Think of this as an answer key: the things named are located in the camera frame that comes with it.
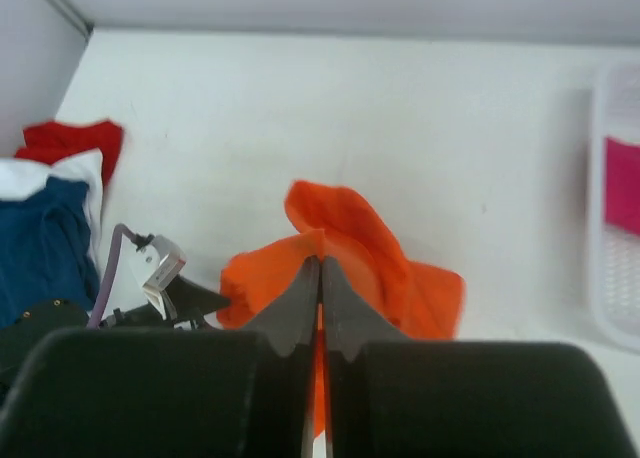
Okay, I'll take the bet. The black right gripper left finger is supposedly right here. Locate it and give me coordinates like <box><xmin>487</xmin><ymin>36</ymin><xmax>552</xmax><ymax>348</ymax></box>
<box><xmin>235</xmin><ymin>257</ymin><xmax>320</xmax><ymax>457</ymax></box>

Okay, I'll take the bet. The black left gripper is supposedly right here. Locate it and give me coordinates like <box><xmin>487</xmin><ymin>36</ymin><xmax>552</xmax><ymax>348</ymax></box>
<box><xmin>1</xmin><ymin>276</ymin><xmax>231</xmax><ymax>378</ymax></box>

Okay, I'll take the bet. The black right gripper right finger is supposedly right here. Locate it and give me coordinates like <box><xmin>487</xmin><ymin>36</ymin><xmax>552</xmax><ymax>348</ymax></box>
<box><xmin>321</xmin><ymin>257</ymin><xmax>405</xmax><ymax>457</ymax></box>

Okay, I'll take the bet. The orange t shirt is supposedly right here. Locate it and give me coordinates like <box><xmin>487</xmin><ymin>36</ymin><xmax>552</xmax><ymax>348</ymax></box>
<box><xmin>211</xmin><ymin>181</ymin><xmax>464</xmax><ymax>457</ymax></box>

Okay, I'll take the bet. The blue folded t shirt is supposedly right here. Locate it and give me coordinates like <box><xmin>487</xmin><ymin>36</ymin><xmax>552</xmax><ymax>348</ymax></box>
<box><xmin>1</xmin><ymin>177</ymin><xmax>99</xmax><ymax>327</ymax></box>

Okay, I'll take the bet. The white folded t shirt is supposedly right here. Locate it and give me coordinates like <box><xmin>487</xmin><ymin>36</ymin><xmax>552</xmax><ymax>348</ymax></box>
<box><xmin>1</xmin><ymin>148</ymin><xmax>104</xmax><ymax>240</ymax></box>

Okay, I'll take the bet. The red folded t shirt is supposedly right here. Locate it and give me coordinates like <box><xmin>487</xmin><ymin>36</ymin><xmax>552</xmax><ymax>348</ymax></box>
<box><xmin>14</xmin><ymin>120</ymin><xmax>125</xmax><ymax>186</ymax></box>

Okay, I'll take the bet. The white plastic basket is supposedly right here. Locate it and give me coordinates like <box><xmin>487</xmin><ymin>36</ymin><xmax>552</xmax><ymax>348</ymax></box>
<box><xmin>586</xmin><ymin>60</ymin><xmax>639</xmax><ymax>352</ymax></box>

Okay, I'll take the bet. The pink t shirt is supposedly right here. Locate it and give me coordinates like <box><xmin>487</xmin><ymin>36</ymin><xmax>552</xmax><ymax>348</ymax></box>
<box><xmin>605</xmin><ymin>136</ymin><xmax>639</xmax><ymax>235</ymax></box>

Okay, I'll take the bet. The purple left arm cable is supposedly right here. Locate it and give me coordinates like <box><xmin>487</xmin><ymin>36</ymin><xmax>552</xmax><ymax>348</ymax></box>
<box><xmin>87</xmin><ymin>223</ymin><xmax>139</xmax><ymax>329</ymax></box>

